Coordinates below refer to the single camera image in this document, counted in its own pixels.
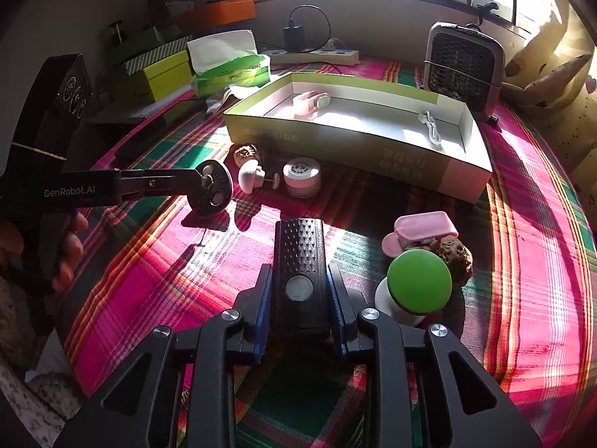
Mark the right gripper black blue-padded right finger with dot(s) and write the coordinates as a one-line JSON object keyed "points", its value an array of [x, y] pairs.
{"points": [[345, 305]]}

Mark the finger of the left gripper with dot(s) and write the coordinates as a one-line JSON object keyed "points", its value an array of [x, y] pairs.
{"points": [[159, 182]]}

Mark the green white cardboard tray box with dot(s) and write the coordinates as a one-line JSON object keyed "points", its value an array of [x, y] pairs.
{"points": [[408, 134]]}

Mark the silver black mesh fan heater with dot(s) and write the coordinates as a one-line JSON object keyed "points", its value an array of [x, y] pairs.
{"points": [[465, 64]]}

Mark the brown wrinkled walnut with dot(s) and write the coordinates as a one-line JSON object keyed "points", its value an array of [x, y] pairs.
{"points": [[456, 257]]}

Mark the black round three-hole disc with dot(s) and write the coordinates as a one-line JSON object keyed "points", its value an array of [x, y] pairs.
{"points": [[214, 191]]}

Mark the white round pink device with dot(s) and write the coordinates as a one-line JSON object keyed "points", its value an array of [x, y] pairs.
{"points": [[302, 177]]}

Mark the black charger adapter with cable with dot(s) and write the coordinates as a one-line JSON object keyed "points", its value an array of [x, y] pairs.
{"points": [[294, 36]]}

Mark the green tissue pack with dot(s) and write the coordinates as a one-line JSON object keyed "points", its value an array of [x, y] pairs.
{"points": [[224, 59]]}

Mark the cream heart pattern curtain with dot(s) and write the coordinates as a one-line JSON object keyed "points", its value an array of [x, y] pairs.
{"points": [[556, 71]]}

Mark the person's hand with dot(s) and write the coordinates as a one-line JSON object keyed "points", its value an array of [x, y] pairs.
{"points": [[72, 249]]}

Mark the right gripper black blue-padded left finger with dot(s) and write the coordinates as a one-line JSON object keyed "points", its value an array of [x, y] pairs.
{"points": [[254, 305]]}

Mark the yellow green box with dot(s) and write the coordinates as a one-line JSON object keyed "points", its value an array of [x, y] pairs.
{"points": [[154, 82]]}

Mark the black textured flashlight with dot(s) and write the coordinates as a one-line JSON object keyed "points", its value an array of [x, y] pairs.
{"points": [[299, 299]]}

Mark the pink small massager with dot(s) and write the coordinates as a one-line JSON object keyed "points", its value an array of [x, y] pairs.
{"points": [[252, 176]]}

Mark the plaid bed sheet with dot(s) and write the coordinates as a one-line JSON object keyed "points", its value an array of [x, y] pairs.
{"points": [[523, 266]]}

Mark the pink plastic case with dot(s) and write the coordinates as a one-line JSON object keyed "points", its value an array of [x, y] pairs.
{"points": [[416, 231]]}

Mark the green cap white button lamp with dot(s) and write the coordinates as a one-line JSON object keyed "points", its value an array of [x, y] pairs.
{"points": [[418, 283]]}

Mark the orange box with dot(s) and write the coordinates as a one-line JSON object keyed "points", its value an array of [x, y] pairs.
{"points": [[215, 14]]}

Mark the striped green white box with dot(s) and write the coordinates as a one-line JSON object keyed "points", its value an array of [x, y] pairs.
{"points": [[155, 55]]}

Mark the white power strip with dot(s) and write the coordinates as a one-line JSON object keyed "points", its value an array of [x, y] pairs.
{"points": [[337, 57]]}

